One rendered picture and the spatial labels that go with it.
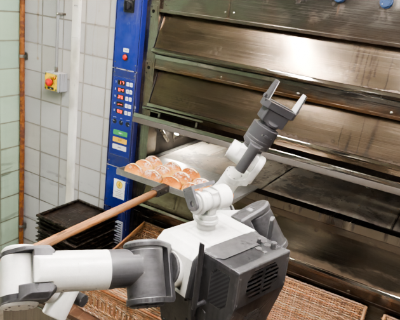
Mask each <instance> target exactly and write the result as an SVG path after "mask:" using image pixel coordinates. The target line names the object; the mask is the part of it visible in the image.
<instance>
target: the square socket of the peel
mask: <svg viewBox="0 0 400 320"><path fill-rule="evenodd" d="M169 189H170V186H169V185H167V184H165V183H162V184H161V185H158V186H157V187H154V188H152V189H151V190H155V191H156V192H157V196H156V198H157V197H160V196H162V195H164V194H166V193H168V192H169Z"/></svg>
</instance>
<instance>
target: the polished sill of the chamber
mask: <svg viewBox="0 0 400 320"><path fill-rule="evenodd" d="M245 197H246V198H248V199H252V200H254V201H261V200H266V201H268V202H269V204H270V205H271V206H273V207H276V208H280V209H282V210H286V211H289V212H292V213H295V214H297V215H301V216H304V217H307V218H311V219H313V220H317V221H320V222H323V223H326V224H329V225H332V226H335V227H338V228H341V229H345V230H348V231H351V232H354V233H356V234H360V235H363V236H366V237H370V238H372V239H376V240H378V241H382V242H385V243H388V244H391V245H394V246H397V247H400V232H398V231H395V230H391V229H388V228H385V227H381V226H379V225H375V224H372V223H369V222H365V221H362V220H359V219H356V218H352V217H348V216H346V215H343V214H340V213H336V212H334V211H330V210H326V209H324V208H320V207H317V206H314V205H311V204H307V203H303V202H301V201H297V200H295V199H291V198H288V197H284V196H281V195H279V194H275V193H272V192H269V191H266V190H262V189H256V190H254V191H253V192H251V193H249V194H248V195H247V196H245Z"/></svg>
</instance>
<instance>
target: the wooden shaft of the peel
mask: <svg viewBox="0 0 400 320"><path fill-rule="evenodd" d="M156 196H157V192H156V191H155V190H151V191H149V192H147V193H145V194H142V195H141V196H138V197H136V198H134V199H132V200H129V201H127V202H125V203H123V204H120V205H119V206H116V207H114V208H112V209H110V210H107V211H105V212H103V213H101V214H99V215H96V216H94V217H92V218H89V219H87V220H85V221H83V222H81V223H79V224H77V225H74V226H72V227H70V228H68V229H65V230H63V231H61V232H59V233H57V234H54V235H52V236H50V237H47V238H46V239H43V240H42V241H39V242H37V243H35V244H32V245H34V246H36V245H50V246H53V245H55V244H57V243H59V242H62V241H64V240H66V239H68V238H70V237H72V236H75V235H76V234H78V233H80V232H82V231H84V230H86V229H89V228H91V227H93V226H95V225H97V224H99V223H101V222H104V221H106V220H108V219H110V218H112V217H114V216H116V215H118V214H120V213H122V212H124V211H126V210H128V209H131V208H133V207H135V206H137V205H139V204H141V203H144V202H146V201H148V200H149V199H152V198H153V197H156ZM0 261H1V260H0Z"/></svg>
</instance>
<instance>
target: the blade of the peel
mask: <svg viewBox="0 0 400 320"><path fill-rule="evenodd" d="M159 159H160V160H161V162H162V164H163V165H164V164H165V163H167V162H170V161H173V162H176V163H177V164H179V165H180V167H181V169H182V170H183V169H184V168H189V167H191V168H194V169H195V170H197V171H198V172H199V174H200V177H201V178H205V179H207V180H208V181H209V182H210V181H213V180H214V181H215V183H217V182H218V181H219V179H220V177H221V175H219V174H216V173H213V172H210V171H206V170H203V169H201V168H196V167H194V166H191V165H188V164H184V163H181V162H178V161H174V160H172V159H168V158H165V157H159ZM124 169H125V166H123V167H120V168H117V169H116V174H117V175H121V176H123V177H126V178H129V179H132V180H135V181H137V182H141V183H144V184H146V185H150V186H152V187H157V186H158V185H161V184H162V183H159V182H156V181H153V180H150V179H148V178H144V177H141V176H139V175H136V174H133V173H130V172H127V171H125V170H124ZM215 183H214V184H212V186H214V185H215ZM257 188H259V187H257V186H255V185H252V184H248V185H247V186H238V187H237V189H236V190H235V191H234V198H233V201H232V204H234V203H236V202H237V201H238V200H240V199H242V198H243V197H245V196H247V195H248V194H249V193H251V192H253V191H254V190H256V189H257ZM169 193H172V194H175V195H178V196H180V197H184V198H185V196H184V194H183V191H182V190H180V189H176V188H174V187H170V189H169Z"/></svg>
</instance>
